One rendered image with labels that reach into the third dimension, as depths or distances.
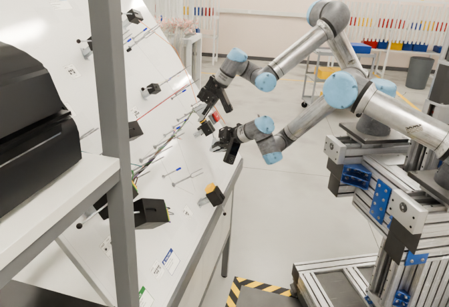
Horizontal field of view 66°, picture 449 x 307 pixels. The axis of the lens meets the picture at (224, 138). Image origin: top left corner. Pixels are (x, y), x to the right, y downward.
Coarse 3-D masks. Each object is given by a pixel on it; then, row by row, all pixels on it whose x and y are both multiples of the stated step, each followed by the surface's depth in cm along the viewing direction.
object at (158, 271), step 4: (156, 260) 107; (156, 264) 106; (160, 264) 107; (152, 268) 104; (156, 268) 105; (160, 268) 107; (152, 272) 103; (156, 272) 105; (160, 272) 106; (156, 276) 104; (160, 276) 105
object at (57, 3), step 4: (48, 0) 117; (52, 0) 119; (56, 0) 121; (60, 0) 123; (64, 0) 124; (52, 4) 118; (56, 4) 120; (60, 4) 122; (64, 4) 123; (68, 4) 125; (56, 8) 119; (60, 8) 121; (64, 8) 122; (68, 8) 124; (72, 8) 126
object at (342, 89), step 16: (336, 80) 111; (352, 80) 108; (368, 80) 112; (336, 96) 112; (352, 96) 109; (368, 96) 109; (384, 96) 109; (368, 112) 111; (384, 112) 108; (400, 112) 106; (416, 112) 105; (400, 128) 107; (416, 128) 104; (432, 128) 102; (448, 128) 102; (432, 144) 103; (448, 144) 100; (448, 160) 101
